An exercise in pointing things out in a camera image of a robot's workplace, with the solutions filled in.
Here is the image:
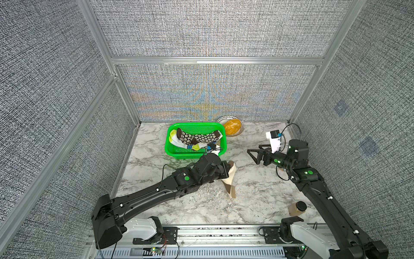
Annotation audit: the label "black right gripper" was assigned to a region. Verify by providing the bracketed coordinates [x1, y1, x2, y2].
[248, 144, 297, 174]

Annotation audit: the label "brown beige striped sock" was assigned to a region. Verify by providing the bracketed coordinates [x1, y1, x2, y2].
[222, 161, 237, 199]

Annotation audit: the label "white sock blue yellow patches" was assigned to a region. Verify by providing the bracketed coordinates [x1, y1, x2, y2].
[168, 129, 207, 151]

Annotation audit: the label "brown checkered argyle sock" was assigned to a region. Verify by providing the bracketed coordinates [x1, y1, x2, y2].
[207, 141, 223, 152]

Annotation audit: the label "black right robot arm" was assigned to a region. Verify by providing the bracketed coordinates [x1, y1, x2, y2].
[247, 139, 389, 259]

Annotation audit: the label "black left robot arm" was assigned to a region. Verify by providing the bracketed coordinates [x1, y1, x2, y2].
[91, 153, 235, 250]

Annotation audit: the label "orange fruit in bowl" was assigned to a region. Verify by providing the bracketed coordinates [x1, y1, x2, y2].
[224, 119, 242, 136]

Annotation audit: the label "green plastic basket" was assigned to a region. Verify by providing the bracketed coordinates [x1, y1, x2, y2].
[165, 122, 227, 159]

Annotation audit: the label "patterned white bowl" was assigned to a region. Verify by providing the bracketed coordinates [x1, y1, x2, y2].
[216, 115, 244, 137]

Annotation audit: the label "brown jar black lid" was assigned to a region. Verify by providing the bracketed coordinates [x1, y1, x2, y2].
[288, 201, 307, 216]

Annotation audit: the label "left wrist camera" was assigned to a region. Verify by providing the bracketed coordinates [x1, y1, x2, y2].
[206, 144, 223, 155]

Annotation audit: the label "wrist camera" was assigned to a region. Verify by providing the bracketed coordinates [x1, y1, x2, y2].
[206, 144, 223, 155]
[266, 129, 281, 153]

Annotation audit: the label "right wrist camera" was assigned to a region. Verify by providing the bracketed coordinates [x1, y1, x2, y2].
[266, 129, 281, 153]

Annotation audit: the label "aluminium front rail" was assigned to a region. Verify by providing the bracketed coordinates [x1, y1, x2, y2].
[87, 224, 356, 259]

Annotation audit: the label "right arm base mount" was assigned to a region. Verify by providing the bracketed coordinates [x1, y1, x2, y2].
[258, 216, 340, 259]

